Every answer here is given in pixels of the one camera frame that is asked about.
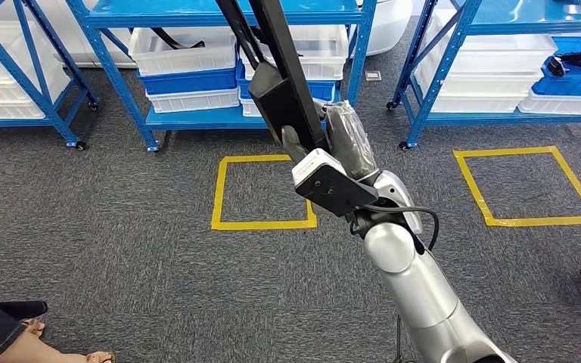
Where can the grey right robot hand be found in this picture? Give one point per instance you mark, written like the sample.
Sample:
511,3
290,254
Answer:
353,145

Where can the long black plastic panel part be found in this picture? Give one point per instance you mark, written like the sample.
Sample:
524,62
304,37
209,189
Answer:
280,100

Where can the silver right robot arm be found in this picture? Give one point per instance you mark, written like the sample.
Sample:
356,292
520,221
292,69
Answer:
421,290

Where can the black curved part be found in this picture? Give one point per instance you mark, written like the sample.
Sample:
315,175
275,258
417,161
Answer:
170,40

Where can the blue plastic crate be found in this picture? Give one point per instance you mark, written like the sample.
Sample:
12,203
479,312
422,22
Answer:
323,90
190,81
571,85

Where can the grey floor outlet plate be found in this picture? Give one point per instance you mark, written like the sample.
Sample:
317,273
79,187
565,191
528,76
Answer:
373,75

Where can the white car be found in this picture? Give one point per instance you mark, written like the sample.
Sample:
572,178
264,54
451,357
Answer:
385,25

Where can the yellow floor tape square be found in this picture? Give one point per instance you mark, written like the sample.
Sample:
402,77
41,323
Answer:
218,200

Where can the brown sandal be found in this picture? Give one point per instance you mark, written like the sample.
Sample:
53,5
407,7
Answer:
32,326
101,358

